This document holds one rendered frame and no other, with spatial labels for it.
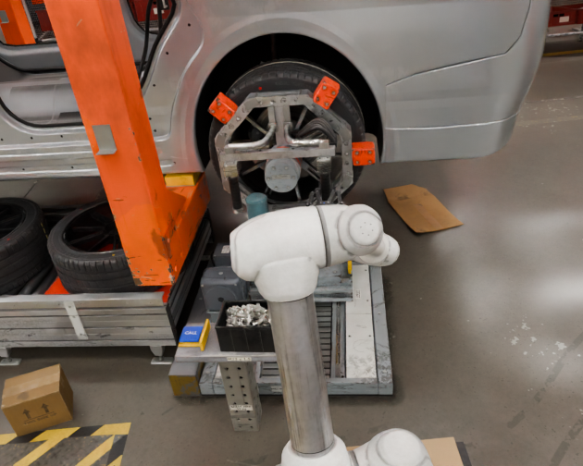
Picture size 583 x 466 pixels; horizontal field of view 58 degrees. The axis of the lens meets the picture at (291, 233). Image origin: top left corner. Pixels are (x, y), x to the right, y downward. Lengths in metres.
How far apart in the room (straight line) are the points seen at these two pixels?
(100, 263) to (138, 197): 0.58
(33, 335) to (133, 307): 0.52
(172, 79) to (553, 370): 1.97
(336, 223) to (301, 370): 0.33
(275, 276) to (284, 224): 0.11
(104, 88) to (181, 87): 0.55
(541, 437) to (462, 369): 0.40
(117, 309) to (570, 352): 1.94
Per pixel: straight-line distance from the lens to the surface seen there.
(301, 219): 1.06
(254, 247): 1.05
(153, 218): 1.95
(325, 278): 2.51
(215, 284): 2.28
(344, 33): 2.13
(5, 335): 2.76
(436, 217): 3.35
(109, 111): 1.81
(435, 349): 2.48
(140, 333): 2.45
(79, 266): 2.47
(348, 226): 1.04
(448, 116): 2.27
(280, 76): 2.12
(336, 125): 2.08
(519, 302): 2.79
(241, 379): 2.00
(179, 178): 2.46
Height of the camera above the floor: 1.75
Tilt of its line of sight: 33 degrees down
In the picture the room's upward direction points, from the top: 6 degrees counter-clockwise
